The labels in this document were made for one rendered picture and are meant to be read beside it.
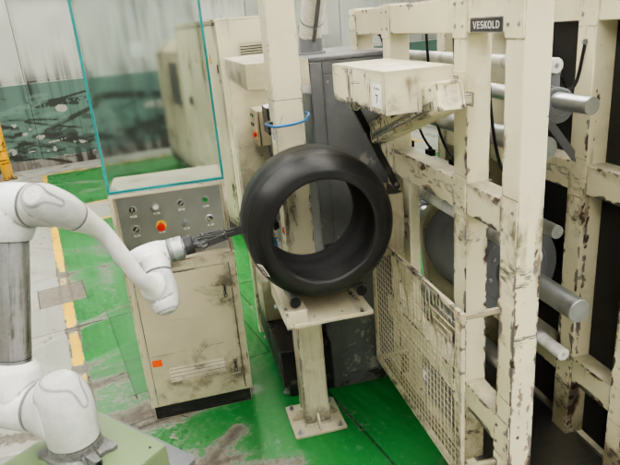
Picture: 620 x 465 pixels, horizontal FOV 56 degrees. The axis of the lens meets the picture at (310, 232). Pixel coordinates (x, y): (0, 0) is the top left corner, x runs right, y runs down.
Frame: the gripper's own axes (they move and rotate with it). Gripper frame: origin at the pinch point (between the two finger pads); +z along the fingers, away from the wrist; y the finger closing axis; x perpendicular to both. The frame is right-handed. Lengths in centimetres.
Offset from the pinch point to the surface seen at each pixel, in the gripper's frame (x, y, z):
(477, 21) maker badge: -58, -39, 91
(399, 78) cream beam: -46, -35, 64
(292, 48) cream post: -59, 27, 44
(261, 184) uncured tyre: -16.8, -6.3, 14.2
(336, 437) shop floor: 125, 15, 20
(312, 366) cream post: 89, 27, 19
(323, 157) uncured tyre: -21.3, -9.4, 39.0
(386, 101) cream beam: -40, -35, 58
